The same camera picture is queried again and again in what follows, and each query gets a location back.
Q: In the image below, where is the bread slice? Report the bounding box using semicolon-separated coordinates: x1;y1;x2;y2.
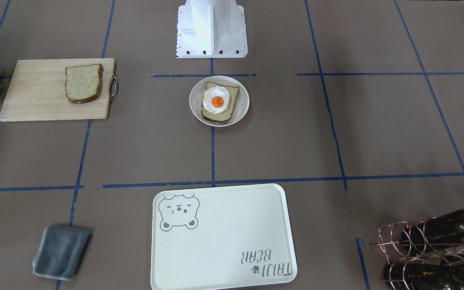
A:
64;64;104;104
201;81;240;124

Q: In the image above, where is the fried egg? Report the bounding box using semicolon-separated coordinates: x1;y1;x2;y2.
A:
201;86;231;114

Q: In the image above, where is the dark wine bottle lower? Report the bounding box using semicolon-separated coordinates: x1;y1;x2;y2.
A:
382;262;464;290

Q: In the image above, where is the grey folded cloth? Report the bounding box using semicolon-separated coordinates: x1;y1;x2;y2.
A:
32;225;92;281

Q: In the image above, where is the dark wine bottle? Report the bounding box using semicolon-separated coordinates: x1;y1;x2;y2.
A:
400;209;464;256
382;262;464;290

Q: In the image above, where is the dark wine bottle upper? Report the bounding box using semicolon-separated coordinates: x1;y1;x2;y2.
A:
400;209;464;256

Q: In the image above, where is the copper wire bottle rack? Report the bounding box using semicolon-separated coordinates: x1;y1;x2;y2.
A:
378;216;464;290

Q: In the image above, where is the white round plate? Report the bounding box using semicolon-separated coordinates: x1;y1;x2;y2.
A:
188;75;250;127

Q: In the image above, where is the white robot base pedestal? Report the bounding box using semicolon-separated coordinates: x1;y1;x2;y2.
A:
176;0;248;59

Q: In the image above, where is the cream bear tray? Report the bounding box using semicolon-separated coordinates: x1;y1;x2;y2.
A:
150;183;298;290

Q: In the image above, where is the bamboo cutting board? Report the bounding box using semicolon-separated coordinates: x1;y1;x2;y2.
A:
0;58;116;122

